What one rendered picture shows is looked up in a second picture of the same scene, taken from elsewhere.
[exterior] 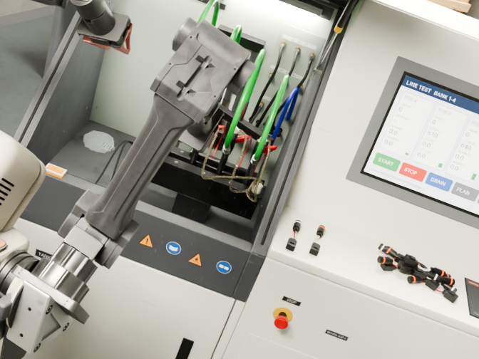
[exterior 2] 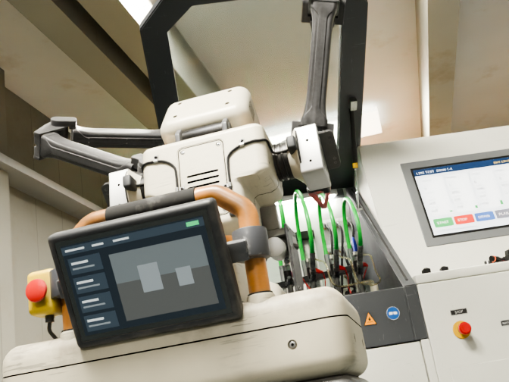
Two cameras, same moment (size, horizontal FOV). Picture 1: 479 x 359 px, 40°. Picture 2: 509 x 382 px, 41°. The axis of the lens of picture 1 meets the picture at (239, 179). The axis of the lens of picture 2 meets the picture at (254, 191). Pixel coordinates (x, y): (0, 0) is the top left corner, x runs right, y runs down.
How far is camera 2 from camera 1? 1.50 m
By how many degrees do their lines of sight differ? 49
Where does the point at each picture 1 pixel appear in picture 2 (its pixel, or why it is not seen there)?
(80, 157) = not seen: hidden behind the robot
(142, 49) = not seen: hidden behind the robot
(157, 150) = (326, 36)
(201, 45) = not seen: outside the picture
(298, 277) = (448, 286)
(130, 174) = (317, 64)
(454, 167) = (485, 202)
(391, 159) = (445, 219)
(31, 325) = (313, 148)
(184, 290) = (376, 358)
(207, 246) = (370, 301)
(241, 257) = (400, 295)
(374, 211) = (463, 257)
